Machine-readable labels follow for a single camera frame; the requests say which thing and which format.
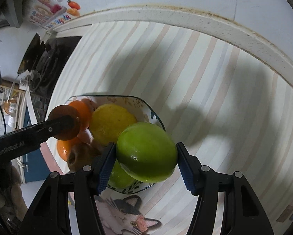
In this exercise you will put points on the dish rack with utensils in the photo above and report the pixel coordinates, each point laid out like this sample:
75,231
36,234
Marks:
12,107

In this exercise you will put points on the blue kitchen cabinet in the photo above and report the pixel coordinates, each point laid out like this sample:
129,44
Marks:
35,167

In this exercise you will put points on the orange mandarin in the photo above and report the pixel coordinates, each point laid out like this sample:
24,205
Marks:
85,113
64,147

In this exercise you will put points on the striped cat-print table mat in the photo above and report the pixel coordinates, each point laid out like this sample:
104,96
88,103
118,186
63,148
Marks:
229,109

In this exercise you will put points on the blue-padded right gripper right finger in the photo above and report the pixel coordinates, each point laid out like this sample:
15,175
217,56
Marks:
189,167

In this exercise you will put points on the small brown card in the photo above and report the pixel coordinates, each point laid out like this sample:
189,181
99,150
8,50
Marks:
285,214

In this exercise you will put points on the dark brown-orange fruit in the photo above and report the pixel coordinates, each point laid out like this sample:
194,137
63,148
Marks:
67,121

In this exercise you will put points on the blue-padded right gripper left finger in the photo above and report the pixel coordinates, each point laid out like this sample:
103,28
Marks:
102,168

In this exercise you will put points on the brown-red apple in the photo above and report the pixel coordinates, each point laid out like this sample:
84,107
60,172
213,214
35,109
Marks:
81,154

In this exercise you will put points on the black gas stove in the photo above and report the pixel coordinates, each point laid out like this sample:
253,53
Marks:
45,61

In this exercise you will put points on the green apple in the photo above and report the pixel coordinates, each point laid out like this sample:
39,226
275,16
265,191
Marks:
119,179
146,152

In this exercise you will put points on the colourful wall sticker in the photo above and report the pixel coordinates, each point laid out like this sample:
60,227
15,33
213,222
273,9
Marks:
48,14

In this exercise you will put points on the oval floral ceramic plate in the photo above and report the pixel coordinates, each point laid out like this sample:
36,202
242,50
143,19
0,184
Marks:
135,106

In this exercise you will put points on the yellow lemon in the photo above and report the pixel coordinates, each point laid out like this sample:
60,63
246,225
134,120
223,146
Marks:
108,122

